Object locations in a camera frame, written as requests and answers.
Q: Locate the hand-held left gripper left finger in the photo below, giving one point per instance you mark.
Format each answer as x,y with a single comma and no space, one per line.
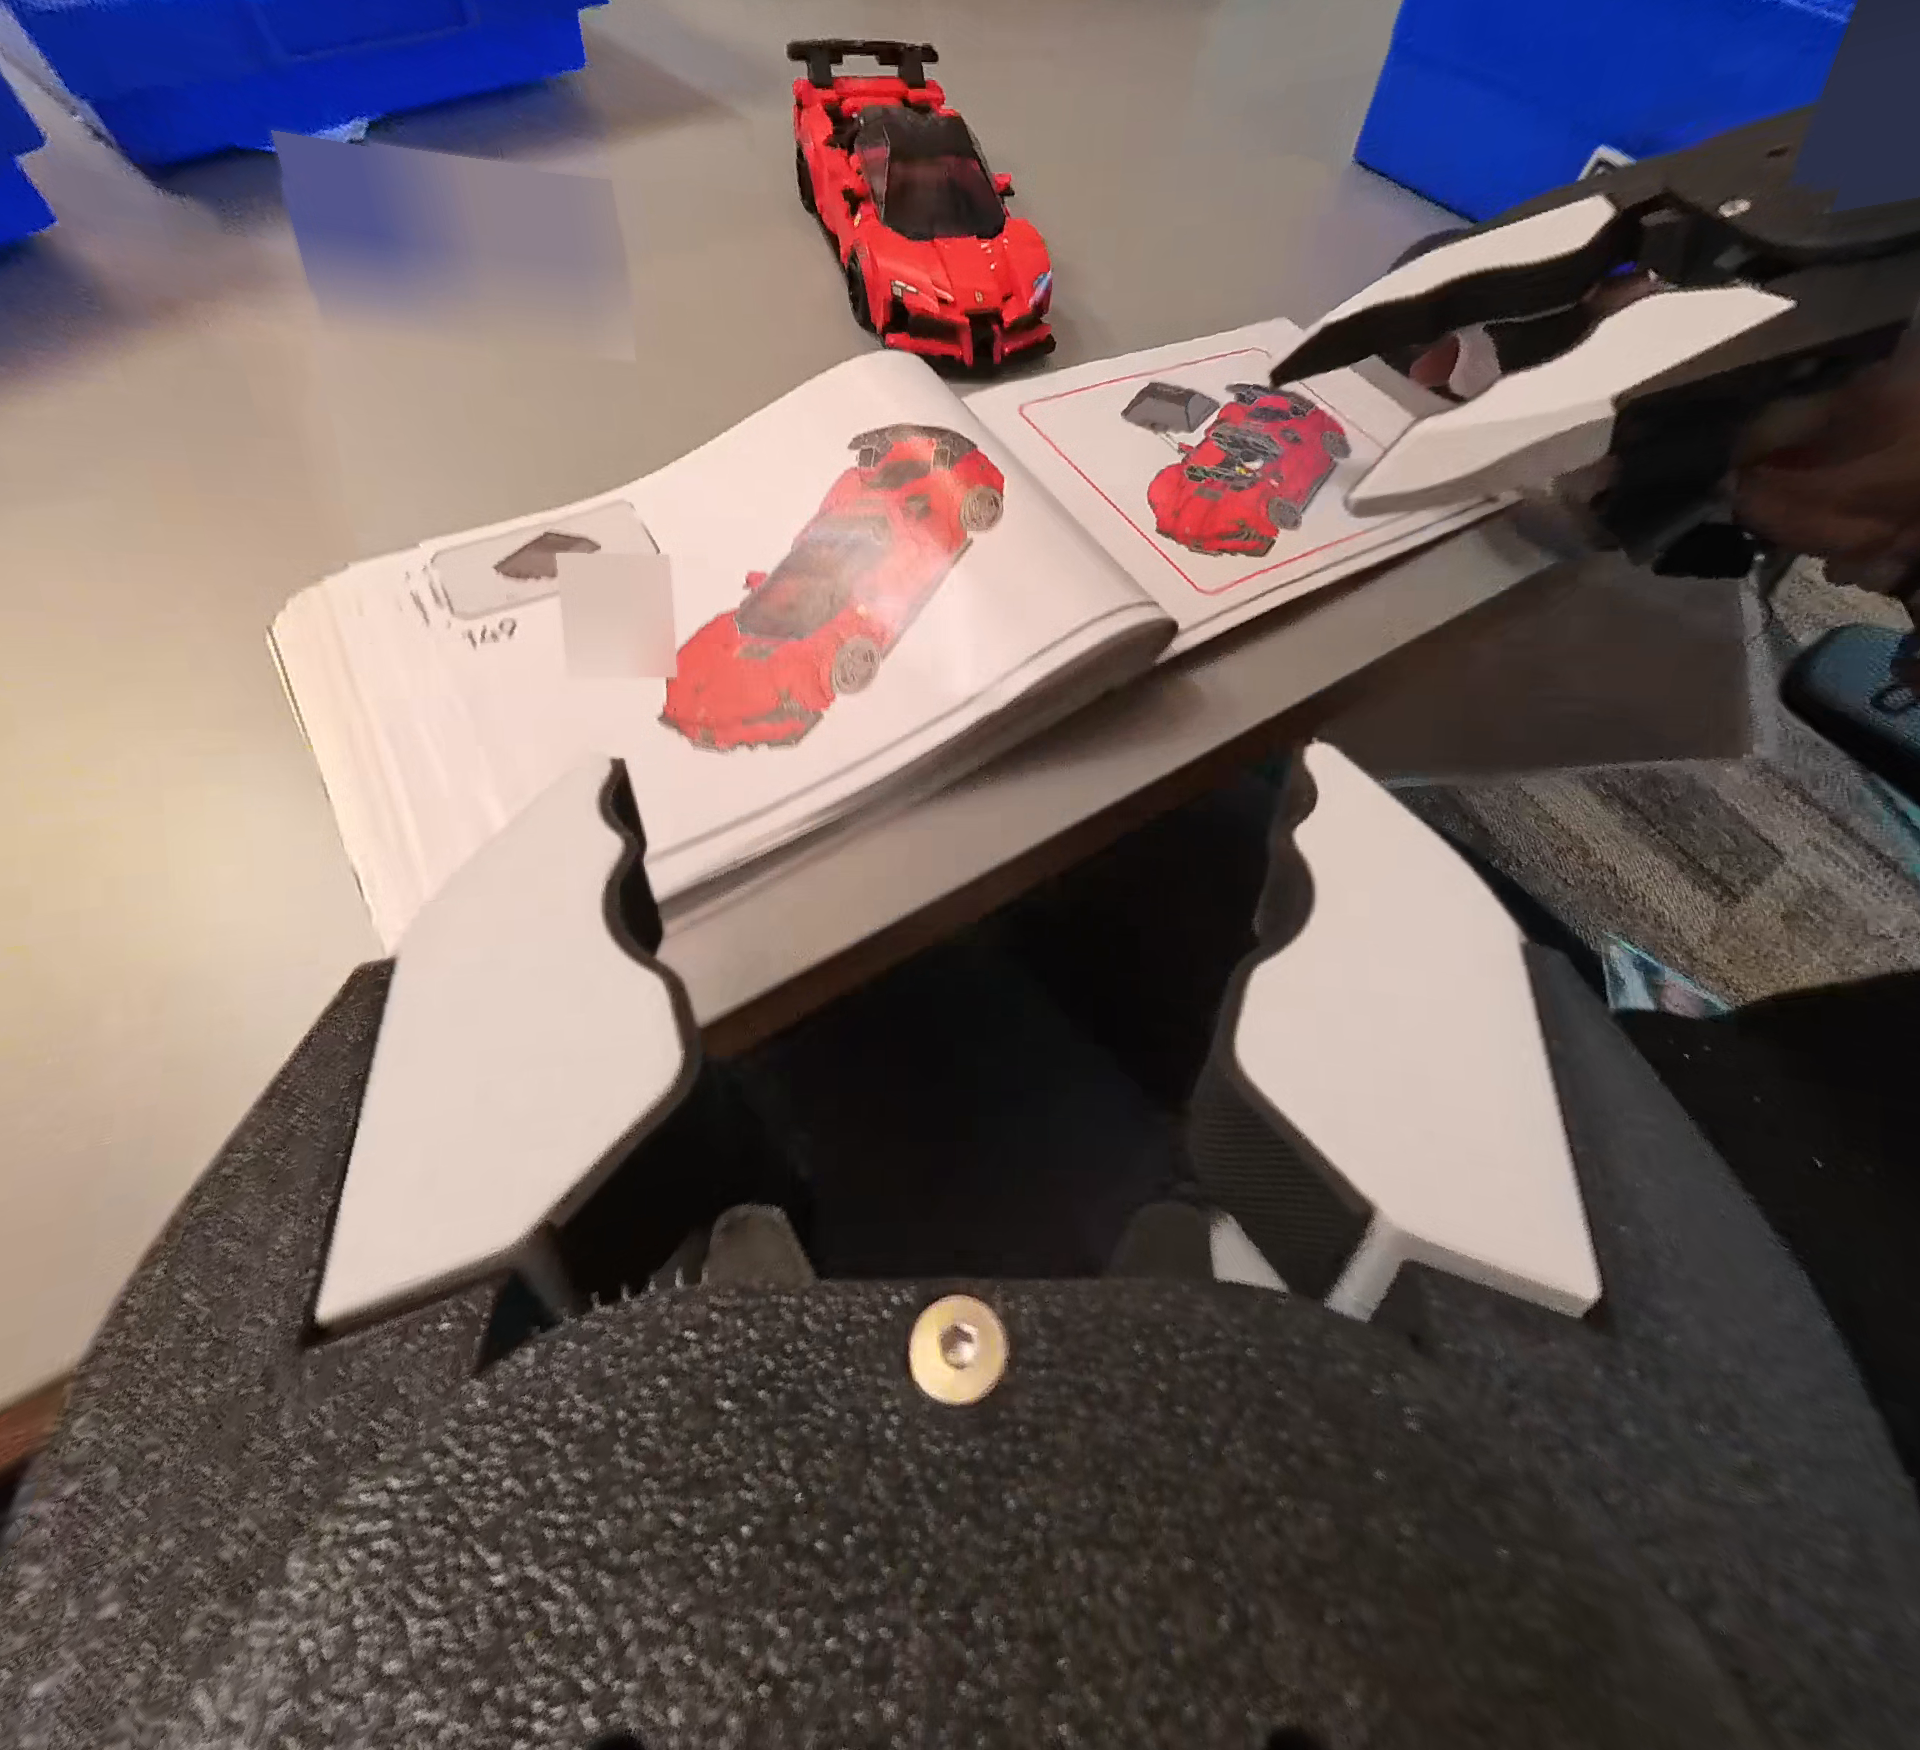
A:
494,1075

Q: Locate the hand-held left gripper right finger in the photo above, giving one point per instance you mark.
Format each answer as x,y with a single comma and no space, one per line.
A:
1410,1061

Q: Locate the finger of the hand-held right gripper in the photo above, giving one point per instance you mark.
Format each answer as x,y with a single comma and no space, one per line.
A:
1501,250
1514,447

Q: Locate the red lego car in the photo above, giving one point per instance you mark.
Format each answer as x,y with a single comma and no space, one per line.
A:
982,281

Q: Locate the lego instruction booklet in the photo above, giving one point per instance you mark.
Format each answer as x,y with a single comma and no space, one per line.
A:
751,430

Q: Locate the person's right hand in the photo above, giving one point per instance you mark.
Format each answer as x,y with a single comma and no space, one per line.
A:
1830,505

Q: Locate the dark blue pouch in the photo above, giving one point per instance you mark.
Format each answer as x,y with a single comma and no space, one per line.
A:
1851,686

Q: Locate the person's black clothing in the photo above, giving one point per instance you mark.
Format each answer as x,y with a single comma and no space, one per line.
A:
1799,1180

